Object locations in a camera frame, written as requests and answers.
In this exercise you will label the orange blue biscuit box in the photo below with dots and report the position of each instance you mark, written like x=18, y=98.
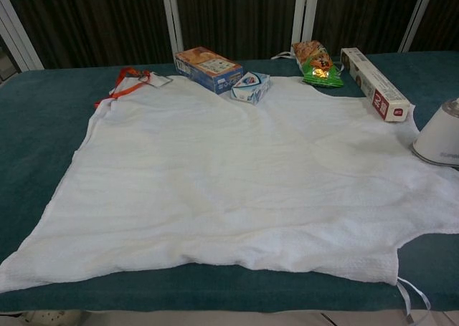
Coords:
x=204, y=70

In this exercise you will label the green orange snack bag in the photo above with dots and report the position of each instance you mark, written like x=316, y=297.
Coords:
x=317, y=66

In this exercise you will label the long white wrap box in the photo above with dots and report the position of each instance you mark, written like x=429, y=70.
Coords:
x=376, y=86

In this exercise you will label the dark slatted partition panel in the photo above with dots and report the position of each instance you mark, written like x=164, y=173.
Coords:
x=100, y=21
x=443, y=18
x=362, y=14
x=236, y=18

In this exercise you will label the blue white soap box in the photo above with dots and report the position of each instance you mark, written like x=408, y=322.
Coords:
x=251, y=87

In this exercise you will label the white handheld steam iron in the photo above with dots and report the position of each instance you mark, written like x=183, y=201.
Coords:
x=439, y=136

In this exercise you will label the white sleeveless shirt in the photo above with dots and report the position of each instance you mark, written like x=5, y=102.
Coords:
x=215, y=182

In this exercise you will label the teal table cover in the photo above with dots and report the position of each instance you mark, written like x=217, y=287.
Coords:
x=43, y=125

